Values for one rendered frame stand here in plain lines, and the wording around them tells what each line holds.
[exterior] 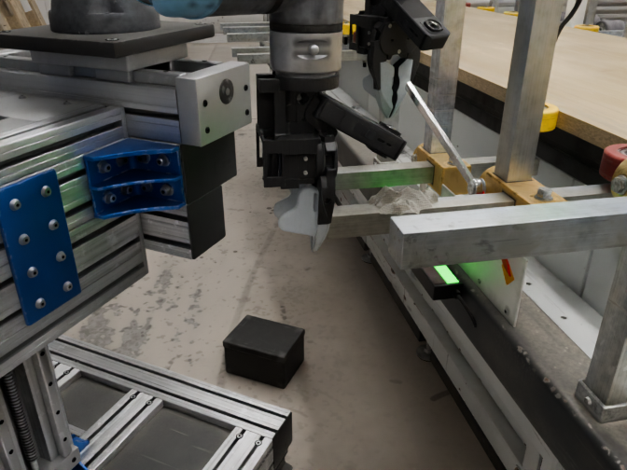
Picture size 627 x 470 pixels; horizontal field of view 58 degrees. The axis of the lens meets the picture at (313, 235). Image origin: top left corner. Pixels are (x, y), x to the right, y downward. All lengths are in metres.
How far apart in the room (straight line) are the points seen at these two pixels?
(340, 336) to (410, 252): 1.51
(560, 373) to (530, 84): 0.34
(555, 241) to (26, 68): 0.79
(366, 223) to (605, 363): 0.29
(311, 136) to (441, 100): 0.41
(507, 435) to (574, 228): 0.99
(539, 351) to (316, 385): 1.05
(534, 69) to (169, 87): 0.46
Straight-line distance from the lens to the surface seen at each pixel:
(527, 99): 0.76
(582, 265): 1.04
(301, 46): 0.59
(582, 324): 0.99
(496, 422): 1.44
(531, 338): 0.78
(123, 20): 0.85
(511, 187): 0.76
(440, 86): 0.98
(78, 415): 1.43
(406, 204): 0.68
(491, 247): 0.44
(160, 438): 1.33
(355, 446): 1.56
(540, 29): 0.74
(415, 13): 0.86
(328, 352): 1.84
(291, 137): 0.61
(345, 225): 0.68
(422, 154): 1.02
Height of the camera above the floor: 1.14
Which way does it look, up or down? 27 degrees down
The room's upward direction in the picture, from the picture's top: straight up
